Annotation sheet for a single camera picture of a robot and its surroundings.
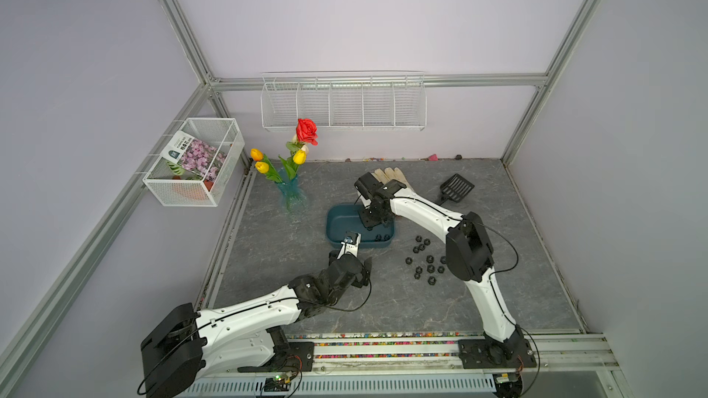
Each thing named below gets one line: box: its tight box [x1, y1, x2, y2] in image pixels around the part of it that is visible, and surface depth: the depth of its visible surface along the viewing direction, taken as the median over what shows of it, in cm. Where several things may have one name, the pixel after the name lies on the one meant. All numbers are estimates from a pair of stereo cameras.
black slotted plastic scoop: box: [438, 173, 475, 206], surface depth 113 cm
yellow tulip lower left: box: [254, 161, 270, 175], surface depth 80 cm
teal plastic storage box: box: [325, 203, 396, 247], surface depth 98 cm
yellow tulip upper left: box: [249, 147, 264, 162], surface depth 83 cm
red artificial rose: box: [295, 117, 319, 147], surface depth 78 cm
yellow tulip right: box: [293, 149, 307, 165], surface depth 84 cm
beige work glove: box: [370, 166, 413, 189], surface depth 118 cm
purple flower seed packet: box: [141, 117, 245, 197], surface depth 75 cm
